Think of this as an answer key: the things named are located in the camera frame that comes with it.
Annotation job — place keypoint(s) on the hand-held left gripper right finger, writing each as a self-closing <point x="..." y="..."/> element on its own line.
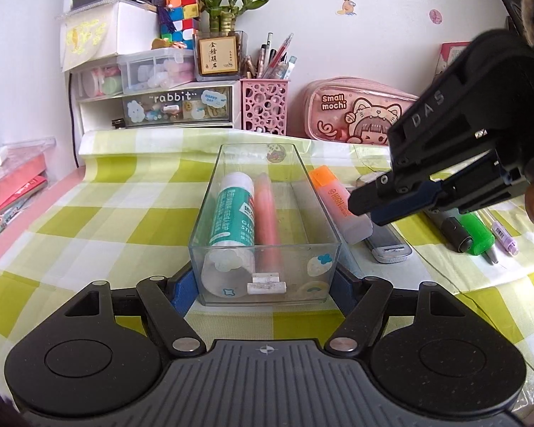
<point x="345" y="290"/>

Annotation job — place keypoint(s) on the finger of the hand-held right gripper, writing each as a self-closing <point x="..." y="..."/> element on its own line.
<point x="400" y="211"/>
<point x="367" y="200"/>

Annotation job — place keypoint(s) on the stack of books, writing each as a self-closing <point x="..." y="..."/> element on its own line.
<point x="9" y="195"/>

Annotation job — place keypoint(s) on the green highlighter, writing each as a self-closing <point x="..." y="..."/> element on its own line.
<point x="478" y="231"/>

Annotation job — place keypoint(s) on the clear lidded storage box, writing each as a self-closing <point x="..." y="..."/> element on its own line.
<point x="155" y="73"/>
<point x="98" y="82"/>

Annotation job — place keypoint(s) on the white drawer organiser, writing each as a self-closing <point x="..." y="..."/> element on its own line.
<point x="178" y="106"/>

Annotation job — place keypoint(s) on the gold trinket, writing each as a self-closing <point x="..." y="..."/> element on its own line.
<point x="160" y="44"/>

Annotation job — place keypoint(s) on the bunch of pens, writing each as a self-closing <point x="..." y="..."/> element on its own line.
<point x="271" y="60"/>

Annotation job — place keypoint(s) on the pink pen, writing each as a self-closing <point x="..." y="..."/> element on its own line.
<point x="267" y="213"/>

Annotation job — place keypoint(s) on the pink perforated pen holder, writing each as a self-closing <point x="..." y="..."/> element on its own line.
<point x="265" y="106"/>

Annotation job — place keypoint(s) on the pink pencil case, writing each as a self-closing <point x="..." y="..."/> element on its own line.
<point x="360" y="111"/>

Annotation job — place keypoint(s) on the black binder clip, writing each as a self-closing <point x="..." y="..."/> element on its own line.
<point x="118" y="122"/>

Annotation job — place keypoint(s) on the green white glue stick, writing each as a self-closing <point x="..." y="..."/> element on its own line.
<point x="231" y="213"/>

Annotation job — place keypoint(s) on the colourful puzzle cube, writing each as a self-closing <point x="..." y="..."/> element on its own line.
<point x="182" y="18"/>

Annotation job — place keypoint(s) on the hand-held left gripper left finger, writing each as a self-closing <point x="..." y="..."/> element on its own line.
<point x="183" y="290"/>

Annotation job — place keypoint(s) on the purple pen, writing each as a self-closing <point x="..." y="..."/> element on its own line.
<point x="491" y="254"/>
<point x="505" y="233"/>

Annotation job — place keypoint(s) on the black marker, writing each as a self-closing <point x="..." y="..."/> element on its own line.
<point x="456" y="232"/>

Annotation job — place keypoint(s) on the grey white utility knife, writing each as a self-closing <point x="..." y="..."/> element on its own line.
<point x="387" y="247"/>

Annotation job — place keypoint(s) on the lucky bamboo plant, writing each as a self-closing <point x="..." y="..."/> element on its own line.
<point x="224" y="4"/>

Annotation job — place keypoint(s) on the wall sticker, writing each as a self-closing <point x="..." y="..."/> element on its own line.
<point x="435" y="15"/>
<point x="347" y="7"/>

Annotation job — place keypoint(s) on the orange highlighter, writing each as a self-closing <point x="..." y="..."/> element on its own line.
<point x="327" y="179"/>

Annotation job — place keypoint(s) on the glass vase with framed label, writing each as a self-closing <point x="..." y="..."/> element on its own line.
<point x="218" y="55"/>

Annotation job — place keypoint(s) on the clear plastic box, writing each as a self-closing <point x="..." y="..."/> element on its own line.
<point x="300" y="218"/>

